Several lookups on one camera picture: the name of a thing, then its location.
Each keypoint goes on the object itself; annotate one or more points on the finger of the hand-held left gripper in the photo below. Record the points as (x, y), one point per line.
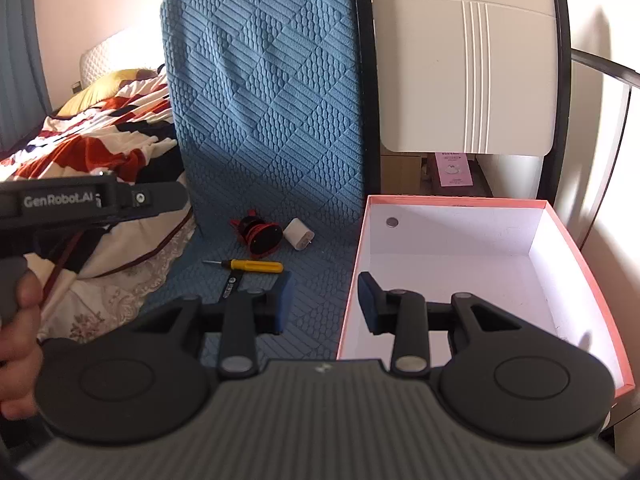
(160, 198)

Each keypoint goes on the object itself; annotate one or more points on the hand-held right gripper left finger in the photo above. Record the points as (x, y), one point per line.
(281, 305)

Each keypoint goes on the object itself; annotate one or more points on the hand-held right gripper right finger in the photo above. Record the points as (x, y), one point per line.
(370, 305)

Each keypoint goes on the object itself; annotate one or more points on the yellow screwdriver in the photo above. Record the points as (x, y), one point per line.
(255, 265)

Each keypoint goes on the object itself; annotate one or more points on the red and black toy figure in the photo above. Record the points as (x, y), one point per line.
(262, 240)

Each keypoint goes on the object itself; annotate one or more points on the pink cardboard box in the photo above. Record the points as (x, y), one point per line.
(475, 240)

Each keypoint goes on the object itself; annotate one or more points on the person's left hand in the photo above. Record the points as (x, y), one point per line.
(20, 360)

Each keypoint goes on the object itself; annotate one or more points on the white charger plug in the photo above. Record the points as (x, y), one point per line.
(297, 233)

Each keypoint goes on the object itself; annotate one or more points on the cream pillow with maroon trim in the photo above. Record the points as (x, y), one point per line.
(100, 130)

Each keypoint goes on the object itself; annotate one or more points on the lace bed sheet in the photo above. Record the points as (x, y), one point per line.
(110, 290)

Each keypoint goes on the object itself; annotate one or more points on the yellow pillow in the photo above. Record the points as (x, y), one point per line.
(100, 90)

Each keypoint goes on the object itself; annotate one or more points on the blue textured chair cover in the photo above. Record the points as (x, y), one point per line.
(265, 110)

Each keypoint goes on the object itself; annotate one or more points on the white padded headboard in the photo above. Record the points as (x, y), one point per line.
(115, 55)

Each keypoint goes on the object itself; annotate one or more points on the blue-grey curtain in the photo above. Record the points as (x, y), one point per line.
(20, 60)

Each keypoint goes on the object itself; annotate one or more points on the pink packet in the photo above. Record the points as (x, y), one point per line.
(452, 167)

